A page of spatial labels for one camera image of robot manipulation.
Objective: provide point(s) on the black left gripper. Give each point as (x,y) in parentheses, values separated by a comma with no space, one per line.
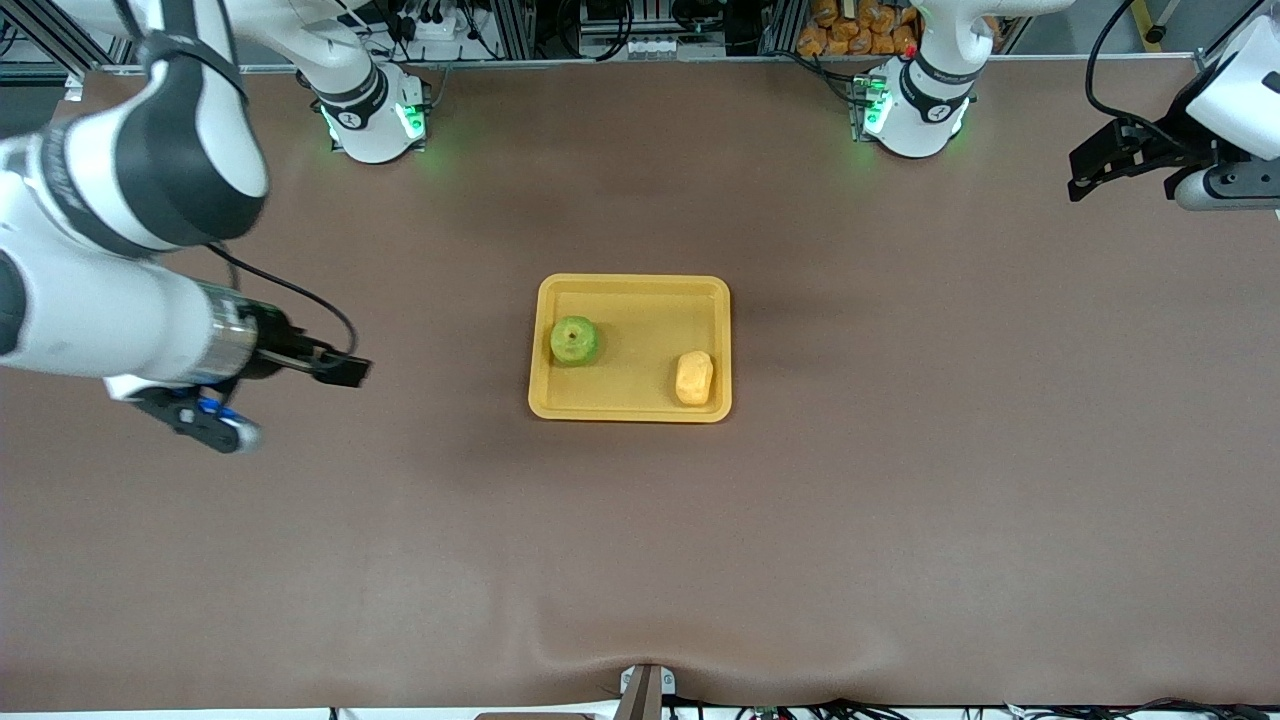
(1163,150)

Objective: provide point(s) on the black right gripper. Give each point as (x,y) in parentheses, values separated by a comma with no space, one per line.
(272,343)

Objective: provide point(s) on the green apple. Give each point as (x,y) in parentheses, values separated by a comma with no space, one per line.
(574,341)

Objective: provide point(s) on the yellow potato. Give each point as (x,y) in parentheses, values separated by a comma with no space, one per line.
(694,378)

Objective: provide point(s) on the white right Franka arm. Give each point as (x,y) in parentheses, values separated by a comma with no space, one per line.
(120,170)

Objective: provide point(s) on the yellow plastic tray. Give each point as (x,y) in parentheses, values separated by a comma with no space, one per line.
(640,330)

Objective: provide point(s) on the orange snack bag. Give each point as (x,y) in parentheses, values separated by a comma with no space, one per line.
(855,25)

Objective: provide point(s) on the white power strip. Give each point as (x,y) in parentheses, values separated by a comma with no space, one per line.
(440,22)

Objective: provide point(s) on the metal table edge clamp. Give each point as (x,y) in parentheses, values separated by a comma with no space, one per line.
(645,692)

